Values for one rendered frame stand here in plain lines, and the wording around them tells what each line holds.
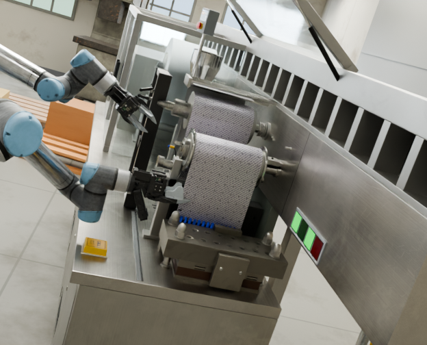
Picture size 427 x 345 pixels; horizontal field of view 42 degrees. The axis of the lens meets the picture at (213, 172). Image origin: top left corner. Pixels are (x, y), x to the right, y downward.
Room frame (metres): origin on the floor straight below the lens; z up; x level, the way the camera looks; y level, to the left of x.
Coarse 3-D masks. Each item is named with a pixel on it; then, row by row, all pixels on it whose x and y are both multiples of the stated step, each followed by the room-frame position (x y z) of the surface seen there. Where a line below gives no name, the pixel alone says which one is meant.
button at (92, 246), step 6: (90, 240) 1.62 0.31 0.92; (96, 240) 1.64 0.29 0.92; (102, 240) 1.65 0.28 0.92; (84, 246) 1.58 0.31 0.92; (90, 246) 1.58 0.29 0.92; (96, 246) 1.59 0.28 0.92; (102, 246) 1.61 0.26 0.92; (84, 252) 1.58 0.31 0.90; (90, 252) 1.58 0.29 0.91; (96, 252) 1.58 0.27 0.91; (102, 252) 1.59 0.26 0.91
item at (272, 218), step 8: (256, 192) 2.06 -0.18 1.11; (256, 200) 2.04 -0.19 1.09; (264, 200) 1.96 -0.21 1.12; (264, 208) 1.93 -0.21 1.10; (272, 208) 1.87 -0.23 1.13; (264, 216) 1.91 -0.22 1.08; (272, 216) 1.88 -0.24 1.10; (264, 224) 1.88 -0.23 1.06; (272, 224) 1.88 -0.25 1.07; (256, 232) 1.93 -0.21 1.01; (264, 232) 1.87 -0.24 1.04; (272, 232) 1.88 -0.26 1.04
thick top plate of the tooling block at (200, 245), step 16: (160, 240) 1.67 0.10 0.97; (176, 240) 1.58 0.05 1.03; (192, 240) 1.61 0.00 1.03; (208, 240) 1.65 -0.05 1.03; (224, 240) 1.70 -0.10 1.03; (240, 240) 1.74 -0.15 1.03; (256, 240) 1.78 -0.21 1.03; (176, 256) 1.58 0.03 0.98; (192, 256) 1.59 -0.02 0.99; (208, 256) 1.61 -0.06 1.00; (240, 256) 1.63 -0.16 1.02; (256, 256) 1.65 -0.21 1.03; (256, 272) 1.65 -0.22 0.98; (272, 272) 1.66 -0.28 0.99
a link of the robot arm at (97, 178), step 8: (88, 168) 1.67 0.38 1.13; (96, 168) 1.68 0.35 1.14; (104, 168) 1.69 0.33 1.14; (112, 168) 1.70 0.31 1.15; (88, 176) 1.66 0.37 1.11; (96, 176) 1.67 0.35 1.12; (104, 176) 1.67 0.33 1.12; (112, 176) 1.68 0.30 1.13; (88, 184) 1.67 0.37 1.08; (96, 184) 1.67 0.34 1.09; (104, 184) 1.68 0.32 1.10; (112, 184) 1.68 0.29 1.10; (96, 192) 1.67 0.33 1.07; (104, 192) 1.69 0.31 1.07
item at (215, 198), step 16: (192, 176) 1.78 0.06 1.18; (208, 176) 1.79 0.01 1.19; (224, 176) 1.80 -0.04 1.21; (192, 192) 1.78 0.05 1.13; (208, 192) 1.79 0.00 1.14; (224, 192) 1.81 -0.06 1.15; (240, 192) 1.82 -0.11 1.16; (192, 208) 1.78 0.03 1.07; (208, 208) 1.80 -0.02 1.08; (224, 208) 1.81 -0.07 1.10; (240, 208) 1.83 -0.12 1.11; (224, 224) 1.82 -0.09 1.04; (240, 224) 1.83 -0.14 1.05
